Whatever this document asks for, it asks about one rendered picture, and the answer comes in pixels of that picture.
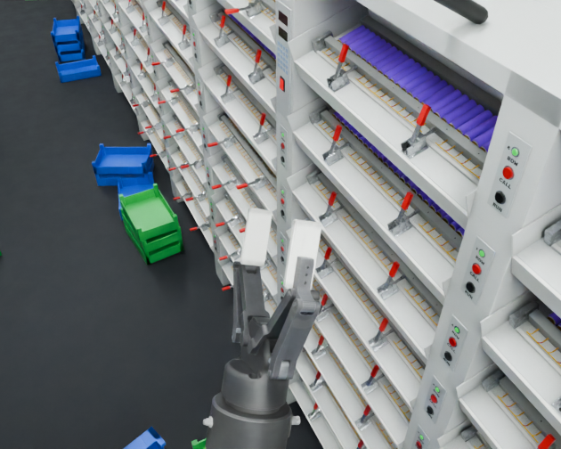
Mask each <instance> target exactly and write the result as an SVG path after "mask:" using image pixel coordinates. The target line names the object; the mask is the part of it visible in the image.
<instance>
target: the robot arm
mask: <svg viewBox="0 0 561 449"><path fill-rule="evenodd" d="M271 221H272V211H271V210H265V209H259V208H249V209H248V217H247V223H246V229H245V235H244V241H243V247H242V252H241V259H240V261H234V262H233V267H232V268H233V329H232V342H237V343H240V346H241V351H240V352H241V355H240V356H239V357H238V358H236V359H232V360H231V361H229V362H228V363H227V364H226V365H225V367H224V377H223V384H222V389H221V392H220V393H218V394H217V395H215V396H214V397H213V399H212V404H211V410H210V416H209V418H206V419H205V420H203V425H206V426H208V428H207V439H206V444H205V449H286V446H287V441H288V437H289V436H290V431H291V425H299V424H300V417H299V416H296V417H295V416H293V413H292V411H291V408H290V407H289V405H288V404H287V403H286V399H287V393H288V388H289V380H292V379H293V377H294V373H295V369H296V364H297V359H298V357H299V355H300V353H301V351H302V349H303V346H304V344H305V342H306V340H307V337H308V335H309V333H310V331H311V328H312V327H313V324H314V321H315V319H316V317H317V315H318V313H319V311H320V308H321V303H320V301H319V300H320V297H321V295H320V292H319V291H318V290H312V286H313V275H314V269H315V264H316V258H317V253H318V247H319V241H320V236H321V226H322V224H321V223H318V222H312V221H305V220H298V219H295V220H293V225H292V232H291V237H290V243H289V253H288V259H287V264H286V271H285V276H284V282H283V287H284V288H286V289H288V291H287V292H286V294H285V296H284V297H283V299H282V300H281V302H280V303H279V305H278V306H277V308H276V310H275V311H274V313H273V315H272V317H271V318H270V314H269V313H268V312H267V311H266V310H265V306H264V293H263V286H262V279H261V272H260V266H264V261H265V255H266V250H267V244H268V238H269V232H270V226H271ZM304 312H307V314H303V313H304Z"/></svg>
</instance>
